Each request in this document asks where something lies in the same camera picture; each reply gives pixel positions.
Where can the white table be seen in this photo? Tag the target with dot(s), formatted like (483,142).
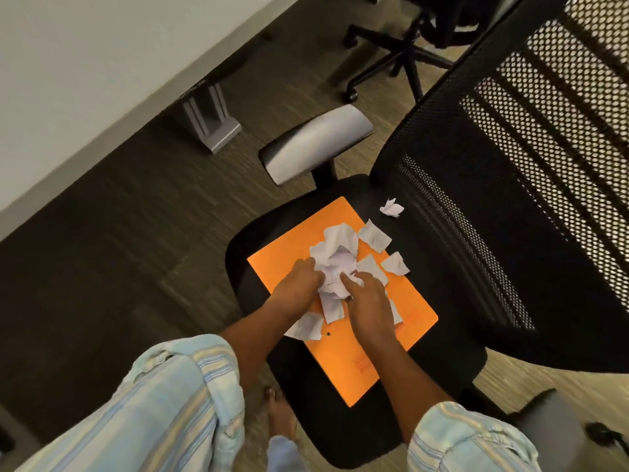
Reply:
(73,68)

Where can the person's right forearm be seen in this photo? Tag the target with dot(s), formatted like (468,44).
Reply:
(403,383)

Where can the person's left forearm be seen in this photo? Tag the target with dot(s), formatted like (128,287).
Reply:
(255,344)

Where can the paper scrap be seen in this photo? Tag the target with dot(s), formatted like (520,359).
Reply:
(391,208)

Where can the person's right hand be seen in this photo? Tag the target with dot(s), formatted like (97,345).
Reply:
(371,304)

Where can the black mesh office chair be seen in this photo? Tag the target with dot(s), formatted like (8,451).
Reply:
(491,216)

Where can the pile of torn paper pieces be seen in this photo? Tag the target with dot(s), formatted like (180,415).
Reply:
(339,240)

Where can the striped pale blue shirt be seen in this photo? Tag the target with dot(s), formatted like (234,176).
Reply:
(162,412)

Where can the person's left foot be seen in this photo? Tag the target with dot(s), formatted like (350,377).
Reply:
(281,412)

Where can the orange paper folder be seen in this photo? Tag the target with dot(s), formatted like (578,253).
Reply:
(295,250)

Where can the light blue trousers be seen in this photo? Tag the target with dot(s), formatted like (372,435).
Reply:
(285,457)

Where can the person's left hand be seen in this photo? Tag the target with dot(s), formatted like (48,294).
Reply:
(295,290)

